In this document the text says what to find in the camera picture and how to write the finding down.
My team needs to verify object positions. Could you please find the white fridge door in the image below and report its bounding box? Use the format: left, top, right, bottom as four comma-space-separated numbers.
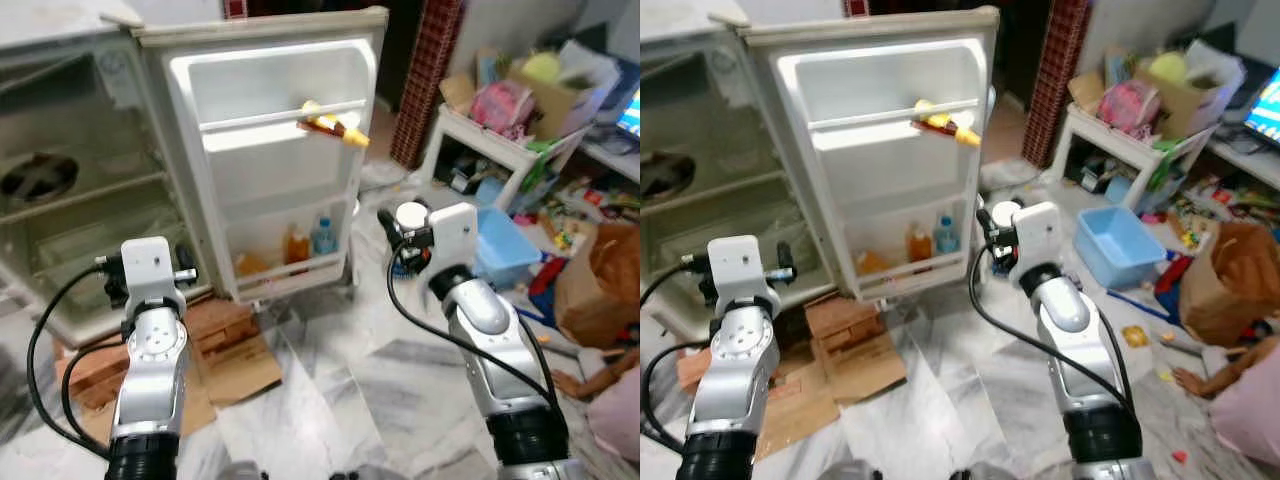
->
745, 7, 1001, 303
133, 8, 389, 304

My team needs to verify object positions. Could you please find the white mini fridge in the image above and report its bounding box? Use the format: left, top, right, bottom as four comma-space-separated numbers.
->
0, 0, 236, 349
640, 0, 861, 346

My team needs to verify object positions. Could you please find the red brick stack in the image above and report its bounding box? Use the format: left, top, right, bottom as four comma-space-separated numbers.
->
185, 295, 261, 351
55, 340, 131, 411
675, 345, 721, 401
805, 295, 876, 346

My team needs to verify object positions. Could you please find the orange drink bottle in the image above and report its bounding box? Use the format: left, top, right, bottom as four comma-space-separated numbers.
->
283, 222, 311, 266
905, 222, 933, 266

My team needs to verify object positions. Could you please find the blue plastic bin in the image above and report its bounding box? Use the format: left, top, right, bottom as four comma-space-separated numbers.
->
470, 208, 546, 291
1075, 205, 1171, 291

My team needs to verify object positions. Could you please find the sauce bottle yellow cap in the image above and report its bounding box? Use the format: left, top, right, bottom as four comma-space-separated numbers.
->
298, 100, 371, 149
912, 98, 983, 148

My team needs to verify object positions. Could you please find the white plastic table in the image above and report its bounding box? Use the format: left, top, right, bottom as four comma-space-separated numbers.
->
420, 103, 591, 216
1055, 103, 1231, 211

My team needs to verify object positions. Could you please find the red and blue backpack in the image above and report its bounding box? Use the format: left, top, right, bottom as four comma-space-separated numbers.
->
515, 255, 571, 326
1105, 255, 1196, 326

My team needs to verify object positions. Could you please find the dark round bowl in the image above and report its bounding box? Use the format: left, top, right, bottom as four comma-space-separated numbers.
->
640, 150, 699, 199

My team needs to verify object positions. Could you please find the brown paper bag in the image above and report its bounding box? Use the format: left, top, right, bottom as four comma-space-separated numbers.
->
553, 222, 641, 349
1178, 220, 1280, 349

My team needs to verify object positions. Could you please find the white television console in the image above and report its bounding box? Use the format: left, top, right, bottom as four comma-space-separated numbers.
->
578, 135, 641, 186
1205, 130, 1280, 196

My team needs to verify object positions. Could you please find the brown cardboard box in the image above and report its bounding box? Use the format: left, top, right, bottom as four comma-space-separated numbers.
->
510, 50, 621, 141
1135, 52, 1246, 141

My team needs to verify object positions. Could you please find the flat screen television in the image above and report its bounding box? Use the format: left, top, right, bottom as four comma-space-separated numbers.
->
1243, 65, 1280, 148
615, 85, 641, 139

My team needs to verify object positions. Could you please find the yellow-green balloon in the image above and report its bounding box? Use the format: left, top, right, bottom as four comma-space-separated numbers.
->
1148, 52, 1191, 86
520, 52, 563, 86

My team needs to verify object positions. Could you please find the child in pink shirt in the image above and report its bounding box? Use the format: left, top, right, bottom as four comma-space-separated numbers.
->
1208, 335, 1280, 469
585, 365, 641, 466

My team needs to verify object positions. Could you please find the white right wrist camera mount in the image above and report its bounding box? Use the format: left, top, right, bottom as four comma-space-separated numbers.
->
426, 202, 480, 276
1010, 201, 1063, 273

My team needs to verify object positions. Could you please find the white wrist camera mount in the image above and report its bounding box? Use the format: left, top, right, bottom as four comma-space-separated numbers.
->
426, 202, 480, 276
120, 236, 177, 309
1010, 201, 1063, 273
706, 234, 769, 309

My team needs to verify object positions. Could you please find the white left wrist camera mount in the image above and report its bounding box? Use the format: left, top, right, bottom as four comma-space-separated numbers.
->
706, 234, 769, 309
120, 236, 177, 309

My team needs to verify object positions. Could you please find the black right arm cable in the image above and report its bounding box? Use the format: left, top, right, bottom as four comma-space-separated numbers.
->
966, 245, 1138, 413
386, 245, 563, 421

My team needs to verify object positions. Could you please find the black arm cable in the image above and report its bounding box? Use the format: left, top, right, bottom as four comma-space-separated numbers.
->
640, 262, 701, 456
966, 245, 1138, 413
386, 245, 563, 421
26, 262, 126, 461

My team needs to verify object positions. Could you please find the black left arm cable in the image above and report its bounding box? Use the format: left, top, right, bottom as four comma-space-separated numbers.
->
26, 262, 126, 461
640, 262, 701, 456

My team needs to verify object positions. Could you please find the green strap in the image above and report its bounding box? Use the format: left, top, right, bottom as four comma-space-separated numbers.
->
1150, 140, 1186, 191
520, 140, 561, 191

